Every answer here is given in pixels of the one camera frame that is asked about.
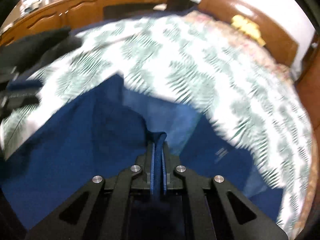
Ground navy blue jacket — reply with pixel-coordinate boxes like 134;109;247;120
1;75;283;239

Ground floral blanket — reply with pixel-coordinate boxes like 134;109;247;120
185;10;319;239

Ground wooden bed headboard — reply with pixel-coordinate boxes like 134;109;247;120
198;0;298;66

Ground black garment on bed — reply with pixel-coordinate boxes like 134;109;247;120
1;27;82;77

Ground yellow plush toy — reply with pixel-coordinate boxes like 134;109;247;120
231;15;266;46

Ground palm leaf print bedsheet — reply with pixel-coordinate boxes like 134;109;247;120
1;15;312;236

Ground long wooden desk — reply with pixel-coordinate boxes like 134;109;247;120
1;0;167;46

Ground dark brown chair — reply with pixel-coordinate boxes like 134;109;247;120
153;0;193;12

